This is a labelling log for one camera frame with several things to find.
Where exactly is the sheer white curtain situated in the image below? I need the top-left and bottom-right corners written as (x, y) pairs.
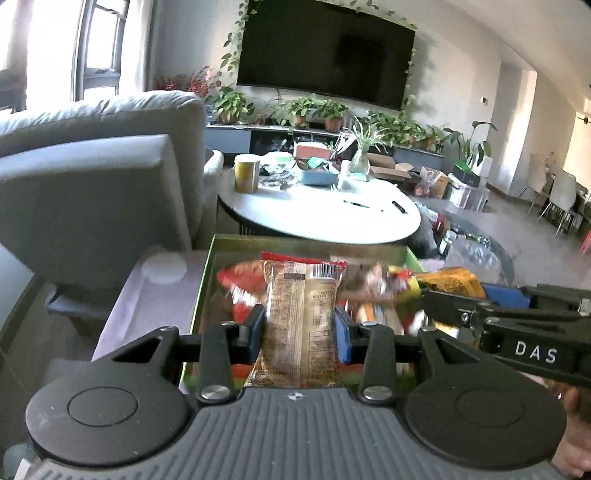
top-left (117, 0), bottom-right (160, 93)

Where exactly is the trailing ivy vine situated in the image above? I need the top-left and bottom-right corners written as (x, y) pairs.
top-left (221, 0), bottom-right (419, 112)

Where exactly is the clear brown pastry packet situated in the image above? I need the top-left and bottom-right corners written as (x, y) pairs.
top-left (245, 258), bottom-right (347, 391)

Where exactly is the red and yellow snack packet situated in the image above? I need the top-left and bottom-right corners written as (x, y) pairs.
top-left (385, 267), bottom-right (422, 305)

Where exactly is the grey television cabinet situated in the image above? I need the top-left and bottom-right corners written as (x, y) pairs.
top-left (205, 124), bottom-right (444, 160)

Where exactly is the open cardboard box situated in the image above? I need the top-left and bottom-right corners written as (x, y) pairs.
top-left (367, 152), bottom-right (414, 182)

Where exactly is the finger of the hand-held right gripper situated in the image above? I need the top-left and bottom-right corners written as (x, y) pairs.
top-left (484, 284), bottom-right (532, 310)
top-left (422, 290), bottom-right (494, 341)

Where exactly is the green cardboard box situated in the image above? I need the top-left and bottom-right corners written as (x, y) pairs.
top-left (182, 233), bottom-right (428, 393)

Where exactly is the dark framed window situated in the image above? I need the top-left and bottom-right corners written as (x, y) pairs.
top-left (69, 0), bottom-right (132, 102)

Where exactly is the person's right hand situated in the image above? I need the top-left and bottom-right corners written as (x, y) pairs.
top-left (551, 387), bottom-right (591, 480)

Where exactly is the red berry branch decoration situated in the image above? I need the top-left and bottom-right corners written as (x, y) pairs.
top-left (154, 68), bottom-right (218, 100)

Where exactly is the large-leaf plant in white pot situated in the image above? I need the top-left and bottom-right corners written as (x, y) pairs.
top-left (443, 121), bottom-right (499, 178)

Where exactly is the pink storage box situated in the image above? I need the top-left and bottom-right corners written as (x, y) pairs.
top-left (294, 142), bottom-right (334, 160)

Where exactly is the dark marble coffee table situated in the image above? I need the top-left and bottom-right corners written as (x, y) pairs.
top-left (427, 217), bottom-right (515, 284)

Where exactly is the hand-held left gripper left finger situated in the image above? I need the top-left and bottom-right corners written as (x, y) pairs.
top-left (108, 305), bottom-right (267, 406)

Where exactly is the white round table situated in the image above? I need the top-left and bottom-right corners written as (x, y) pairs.
top-left (217, 168), bottom-right (422, 245)

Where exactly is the grey sofa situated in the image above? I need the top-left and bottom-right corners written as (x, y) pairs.
top-left (0, 90), bottom-right (208, 324)

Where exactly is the wall-mounted black television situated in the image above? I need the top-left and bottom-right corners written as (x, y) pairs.
top-left (236, 0), bottom-right (415, 112)

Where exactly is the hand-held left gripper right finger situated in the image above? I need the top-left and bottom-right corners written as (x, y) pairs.
top-left (333, 305), bottom-right (495, 406)

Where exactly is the yellow canister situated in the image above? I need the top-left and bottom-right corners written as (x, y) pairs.
top-left (234, 154), bottom-right (262, 193)

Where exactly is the red rice cracker packet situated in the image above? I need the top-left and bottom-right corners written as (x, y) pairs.
top-left (216, 250), bottom-right (348, 326)

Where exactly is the clear plastic storage box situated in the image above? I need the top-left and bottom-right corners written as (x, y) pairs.
top-left (447, 178), bottom-right (490, 210)

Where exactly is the blue plastic tray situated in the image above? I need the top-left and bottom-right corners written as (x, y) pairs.
top-left (295, 161), bottom-right (340, 186)

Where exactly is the row of potted green plants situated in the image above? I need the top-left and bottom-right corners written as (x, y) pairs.
top-left (205, 85), bottom-right (446, 153)

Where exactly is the spider plant in glass vase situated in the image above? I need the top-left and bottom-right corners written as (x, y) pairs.
top-left (342, 117), bottom-right (393, 176)

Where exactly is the green and black box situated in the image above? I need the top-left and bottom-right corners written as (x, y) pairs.
top-left (452, 161), bottom-right (485, 185)

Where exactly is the crumpled clear plastic bag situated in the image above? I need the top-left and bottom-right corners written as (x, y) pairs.
top-left (409, 222), bottom-right (439, 259)

